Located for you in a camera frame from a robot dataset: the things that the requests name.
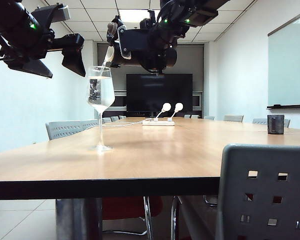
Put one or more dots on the white plug adapter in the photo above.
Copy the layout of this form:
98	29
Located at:
166	107
179	107

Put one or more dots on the black whiteboard eraser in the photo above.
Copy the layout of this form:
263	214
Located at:
277	106

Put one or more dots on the clear stemmed wine glass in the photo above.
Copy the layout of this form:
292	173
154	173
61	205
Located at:
101	105

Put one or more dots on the dark square pen holder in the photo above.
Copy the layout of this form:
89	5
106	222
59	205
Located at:
275	124

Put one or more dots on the large grey perforated chair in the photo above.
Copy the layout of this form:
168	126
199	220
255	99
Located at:
265	160

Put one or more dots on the black television screen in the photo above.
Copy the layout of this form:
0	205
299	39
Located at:
160	92

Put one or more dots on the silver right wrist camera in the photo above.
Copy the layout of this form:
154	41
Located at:
112	27

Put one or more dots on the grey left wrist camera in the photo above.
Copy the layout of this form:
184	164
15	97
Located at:
63	13

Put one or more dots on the black thermos cup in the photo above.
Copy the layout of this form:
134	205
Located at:
171	57

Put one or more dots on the red chair with chrome legs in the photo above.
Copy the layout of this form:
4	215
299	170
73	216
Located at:
131	207

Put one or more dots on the ceiling light panel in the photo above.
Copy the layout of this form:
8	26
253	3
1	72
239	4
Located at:
135	16

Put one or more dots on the grey metal table leg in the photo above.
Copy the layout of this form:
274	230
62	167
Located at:
76	220

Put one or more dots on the wall whiteboard with tray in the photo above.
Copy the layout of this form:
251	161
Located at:
290	70

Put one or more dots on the chrome framed chair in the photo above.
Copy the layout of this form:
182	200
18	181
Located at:
174	220

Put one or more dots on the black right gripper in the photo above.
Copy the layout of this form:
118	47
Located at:
137	42

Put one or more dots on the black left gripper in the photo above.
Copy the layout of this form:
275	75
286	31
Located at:
30	48

